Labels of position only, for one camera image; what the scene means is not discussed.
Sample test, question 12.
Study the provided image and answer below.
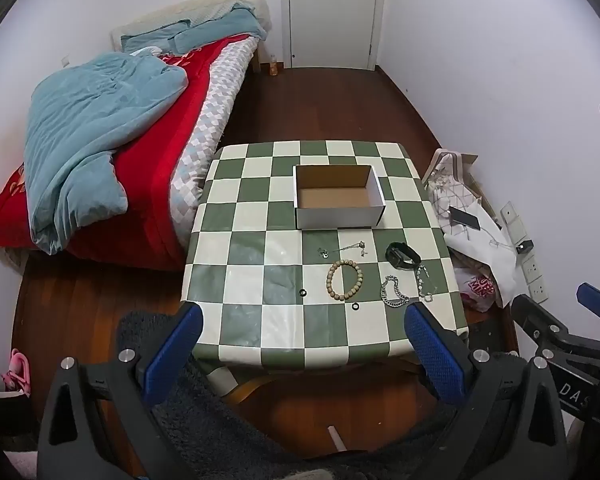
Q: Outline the red white plastic bag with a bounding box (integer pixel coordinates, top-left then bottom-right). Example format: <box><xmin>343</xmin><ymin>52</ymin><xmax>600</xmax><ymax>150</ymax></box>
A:
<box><xmin>453</xmin><ymin>267</ymin><xmax>502</xmax><ymax>311</ymax></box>

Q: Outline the light blue duvet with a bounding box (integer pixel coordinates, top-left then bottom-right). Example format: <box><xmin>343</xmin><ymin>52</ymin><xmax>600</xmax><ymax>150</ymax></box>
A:
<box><xmin>24</xmin><ymin>52</ymin><xmax>188</xmax><ymax>255</ymax></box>

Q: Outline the brown cardboard piece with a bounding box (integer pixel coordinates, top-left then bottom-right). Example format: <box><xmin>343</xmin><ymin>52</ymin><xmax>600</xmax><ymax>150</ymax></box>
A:
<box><xmin>459</xmin><ymin>152</ymin><xmax>482</xmax><ymax>203</ymax></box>

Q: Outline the black smart band watch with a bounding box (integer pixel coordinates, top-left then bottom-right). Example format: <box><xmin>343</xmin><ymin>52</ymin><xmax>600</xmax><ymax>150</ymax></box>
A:
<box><xmin>385</xmin><ymin>242</ymin><xmax>422</xmax><ymax>271</ymax></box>

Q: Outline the green checkered tablecloth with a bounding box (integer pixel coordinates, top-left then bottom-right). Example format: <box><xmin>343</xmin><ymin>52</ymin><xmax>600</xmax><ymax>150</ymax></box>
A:
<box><xmin>180</xmin><ymin>141</ymin><xmax>470</xmax><ymax>401</ymax></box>

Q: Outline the chunky silver chain bracelet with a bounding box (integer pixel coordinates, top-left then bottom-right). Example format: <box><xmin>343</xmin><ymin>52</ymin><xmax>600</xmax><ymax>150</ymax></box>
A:
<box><xmin>380</xmin><ymin>275</ymin><xmax>411</xmax><ymax>309</ymax></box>

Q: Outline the bed with red sheet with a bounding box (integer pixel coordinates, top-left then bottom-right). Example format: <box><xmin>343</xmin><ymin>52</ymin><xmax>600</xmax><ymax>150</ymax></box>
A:
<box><xmin>0</xmin><ymin>35</ymin><xmax>258</xmax><ymax>273</ymax></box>

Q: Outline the white door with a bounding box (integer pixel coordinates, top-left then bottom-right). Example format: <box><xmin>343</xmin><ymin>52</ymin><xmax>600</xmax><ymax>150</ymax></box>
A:
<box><xmin>286</xmin><ymin>0</ymin><xmax>382</xmax><ymax>71</ymax></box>

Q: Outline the small white stick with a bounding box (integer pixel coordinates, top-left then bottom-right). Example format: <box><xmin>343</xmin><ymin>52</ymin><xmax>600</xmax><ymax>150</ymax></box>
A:
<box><xmin>327</xmin><ymin>425</ymin><xmax>347</xmax><ymax>454</ymax></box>

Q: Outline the black smartphone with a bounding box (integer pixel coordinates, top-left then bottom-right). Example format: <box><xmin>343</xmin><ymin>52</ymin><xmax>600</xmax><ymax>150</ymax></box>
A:
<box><xmin>448</xmin><ymin>205</ymin><xmax>483</xmax><ymax>232</ymax></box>

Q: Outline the cream bed headboard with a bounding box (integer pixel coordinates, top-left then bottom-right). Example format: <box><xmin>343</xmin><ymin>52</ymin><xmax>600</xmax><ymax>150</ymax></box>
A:
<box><xmin>111</xmin><ymin>0</ymin><xmax>272</xmax><ymax>52</ymax></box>

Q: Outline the slim silver link bracelet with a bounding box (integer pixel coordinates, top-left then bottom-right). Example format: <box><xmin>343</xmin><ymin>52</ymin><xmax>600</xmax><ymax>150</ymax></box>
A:
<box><xmin>414</xmin><ymin>265</ymin><xmax>437</xmax><ymax>304</ymax></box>

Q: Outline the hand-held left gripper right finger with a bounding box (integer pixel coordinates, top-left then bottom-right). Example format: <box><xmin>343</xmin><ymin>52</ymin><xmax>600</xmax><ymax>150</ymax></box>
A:
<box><xmin>404</xmin><ymin>302</ymin><xmax>568</xmax><ymax>480</ymax></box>

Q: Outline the cardboard box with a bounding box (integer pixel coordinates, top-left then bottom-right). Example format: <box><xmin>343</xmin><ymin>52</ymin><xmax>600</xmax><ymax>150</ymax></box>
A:
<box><xmin>293</xmin><ymin>164</ymin><xmax>387</xmax><ymax>231</ymax></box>

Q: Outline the pink shoe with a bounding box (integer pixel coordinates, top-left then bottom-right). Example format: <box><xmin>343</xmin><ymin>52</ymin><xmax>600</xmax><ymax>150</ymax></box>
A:
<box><xmin>0</xmin><ymin>349</ymin><xmax>32</xmax><ymax>395</ymax></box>

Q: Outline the grey white diamond bedsheet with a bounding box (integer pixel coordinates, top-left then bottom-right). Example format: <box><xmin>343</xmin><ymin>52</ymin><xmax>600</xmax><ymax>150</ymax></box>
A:
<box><xmin>170</xmin><ymin>37</ymin><xmax>259</xmax><ymax>251</ymax></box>

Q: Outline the thin silver necklace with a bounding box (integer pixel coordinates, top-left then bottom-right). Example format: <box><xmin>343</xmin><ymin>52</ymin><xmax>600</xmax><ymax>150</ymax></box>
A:
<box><xmin>317</xmin><ymin>241</ymin><xmax>370</xmax><ymax>260</ymax></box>

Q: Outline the blue pillow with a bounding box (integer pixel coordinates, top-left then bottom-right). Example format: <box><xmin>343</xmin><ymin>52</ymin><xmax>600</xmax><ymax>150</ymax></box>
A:
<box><xmin>121</xmin><ymin>20</ymin><xmax>192</xmax><ymax>54</ymax></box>

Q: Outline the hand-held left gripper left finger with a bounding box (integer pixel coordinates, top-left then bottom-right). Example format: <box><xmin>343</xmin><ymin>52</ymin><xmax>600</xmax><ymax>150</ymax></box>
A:
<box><xmin>37</xmin><ymin>302</ymin><xmax>204</xmax><ymax>480</ymax></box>

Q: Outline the wooden bead bracelet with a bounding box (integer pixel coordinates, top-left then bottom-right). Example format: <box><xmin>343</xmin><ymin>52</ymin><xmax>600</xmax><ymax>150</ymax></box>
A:
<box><xmin>326</xmin><ymin>259</ymin><xmax>364</xmax><ymax>303</ymax></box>

